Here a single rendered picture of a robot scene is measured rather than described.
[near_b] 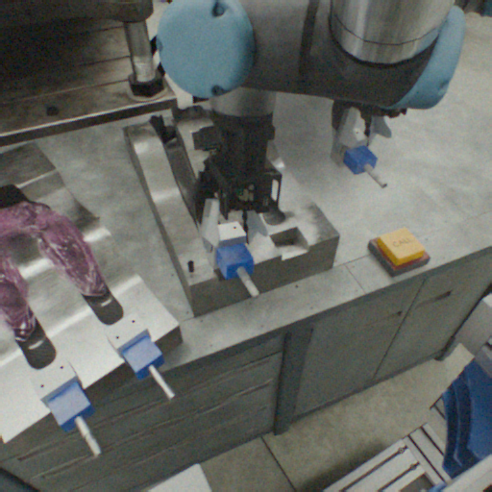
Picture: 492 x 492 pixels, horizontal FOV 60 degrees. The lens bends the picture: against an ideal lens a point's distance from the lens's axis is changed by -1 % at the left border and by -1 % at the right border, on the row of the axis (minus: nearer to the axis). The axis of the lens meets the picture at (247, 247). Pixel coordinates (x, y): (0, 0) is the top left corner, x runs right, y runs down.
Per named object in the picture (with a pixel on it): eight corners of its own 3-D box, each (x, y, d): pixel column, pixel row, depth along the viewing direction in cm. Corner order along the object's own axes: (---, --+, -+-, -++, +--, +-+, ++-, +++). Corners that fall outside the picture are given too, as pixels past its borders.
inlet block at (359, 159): (392, 193, 74) (401, 169, 70) (368, 201, 73) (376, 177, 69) (352, 151, 82) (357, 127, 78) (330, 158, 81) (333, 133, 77)
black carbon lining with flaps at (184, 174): (290, 229, 73) (295, 186, 66) (202, 258, 69) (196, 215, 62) (218, 124, 94) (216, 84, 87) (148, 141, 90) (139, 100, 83)
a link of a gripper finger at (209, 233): (201, 272, 57) (218, 214, 52) (187, 246, 61) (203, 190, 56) (222, 272, 59) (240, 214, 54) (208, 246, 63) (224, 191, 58)
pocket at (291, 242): (307, 259, 71) (310, 244, 68) (279, 269, 70) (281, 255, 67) (295, 240, 74) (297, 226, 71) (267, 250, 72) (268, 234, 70)
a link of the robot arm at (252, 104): (200, 62, 47) (266, 60, 50) (200, 103, 50) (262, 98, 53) (224, 84, 42) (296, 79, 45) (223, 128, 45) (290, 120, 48)
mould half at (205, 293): (332, 268, 77) (345, 214, 66) (194, 317, 70) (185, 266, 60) (230, 124, 107) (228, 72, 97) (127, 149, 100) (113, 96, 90)
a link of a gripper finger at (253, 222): (259, 263, 61) (251, 212, 54) (243, 238, 65) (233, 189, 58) (280, 255, 61) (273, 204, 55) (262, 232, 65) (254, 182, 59)
